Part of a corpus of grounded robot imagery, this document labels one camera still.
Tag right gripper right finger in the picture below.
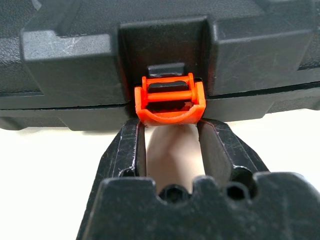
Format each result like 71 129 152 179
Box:
196 118 270 191

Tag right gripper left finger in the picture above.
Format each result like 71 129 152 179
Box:
101 118 148 180

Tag orange case latch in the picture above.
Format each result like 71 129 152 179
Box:
134 72 207 126

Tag black plastic tool case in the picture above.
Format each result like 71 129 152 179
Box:
0 0 320 133

